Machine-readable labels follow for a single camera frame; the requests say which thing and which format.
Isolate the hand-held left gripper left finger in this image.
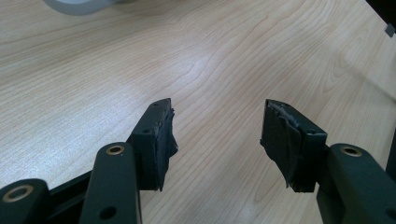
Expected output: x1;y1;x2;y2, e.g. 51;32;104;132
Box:
128;97;179;192

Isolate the grey tape strip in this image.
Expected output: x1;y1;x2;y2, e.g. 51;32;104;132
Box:
384;22;396;38

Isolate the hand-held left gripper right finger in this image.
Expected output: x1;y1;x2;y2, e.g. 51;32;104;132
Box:
260;98;329;194

